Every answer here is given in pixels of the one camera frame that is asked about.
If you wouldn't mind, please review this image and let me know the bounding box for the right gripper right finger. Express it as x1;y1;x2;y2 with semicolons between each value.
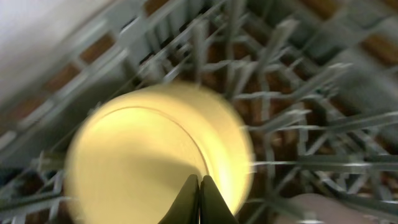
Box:
200;175;239;224

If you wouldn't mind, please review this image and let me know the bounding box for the yellow bowl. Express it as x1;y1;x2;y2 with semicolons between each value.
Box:
65;82;254;223

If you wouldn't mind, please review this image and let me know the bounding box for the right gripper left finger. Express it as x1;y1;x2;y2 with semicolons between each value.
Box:
159;174;200;224

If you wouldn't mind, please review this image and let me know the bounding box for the grey dishwasher rack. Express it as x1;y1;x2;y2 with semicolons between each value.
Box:
1;1;397;223

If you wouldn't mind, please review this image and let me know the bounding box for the pink cup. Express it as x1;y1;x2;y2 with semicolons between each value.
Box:
268;194;377;224

